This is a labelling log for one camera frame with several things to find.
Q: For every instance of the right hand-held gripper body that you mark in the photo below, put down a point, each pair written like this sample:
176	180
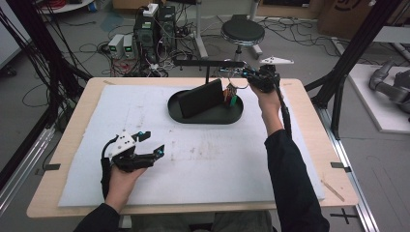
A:
266	79

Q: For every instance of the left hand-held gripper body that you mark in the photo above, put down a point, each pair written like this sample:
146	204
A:
127	158

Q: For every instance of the black rectangular wallet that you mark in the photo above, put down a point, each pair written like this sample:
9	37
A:
201	98

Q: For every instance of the black oval tray with hanger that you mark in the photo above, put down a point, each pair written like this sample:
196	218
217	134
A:
209	117

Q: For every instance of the person's right hand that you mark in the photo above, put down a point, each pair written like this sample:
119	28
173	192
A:
269	101

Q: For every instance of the person's left hand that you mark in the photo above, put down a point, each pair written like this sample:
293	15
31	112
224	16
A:
121	185

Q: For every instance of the black round stool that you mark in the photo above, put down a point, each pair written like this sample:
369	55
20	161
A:
242	30

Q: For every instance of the white foam mat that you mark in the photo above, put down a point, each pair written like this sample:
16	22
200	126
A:
193	174

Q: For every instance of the light wooden table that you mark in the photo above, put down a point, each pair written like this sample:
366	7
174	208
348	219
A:
75	129

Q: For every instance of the white desk leg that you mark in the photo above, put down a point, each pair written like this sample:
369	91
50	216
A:
200	32

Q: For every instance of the black tape strip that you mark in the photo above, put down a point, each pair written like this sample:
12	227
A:
340	166
51	167

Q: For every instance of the grey bench power supply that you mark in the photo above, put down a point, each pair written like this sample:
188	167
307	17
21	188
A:
129	46
115	45

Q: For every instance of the black computer tower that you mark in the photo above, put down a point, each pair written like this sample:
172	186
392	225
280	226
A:
167	25
145	37

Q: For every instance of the brown cardboard box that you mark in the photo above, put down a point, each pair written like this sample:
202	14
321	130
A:
341	19

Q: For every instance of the person's legs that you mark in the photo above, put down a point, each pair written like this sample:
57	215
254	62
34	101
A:
238	224

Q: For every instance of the white power adapter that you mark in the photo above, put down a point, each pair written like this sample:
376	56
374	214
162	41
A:
150	10

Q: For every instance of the white platform board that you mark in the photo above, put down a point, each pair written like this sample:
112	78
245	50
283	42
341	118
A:
380	112

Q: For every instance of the aluminium rail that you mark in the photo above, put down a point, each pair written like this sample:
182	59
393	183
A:
354	180
25	167

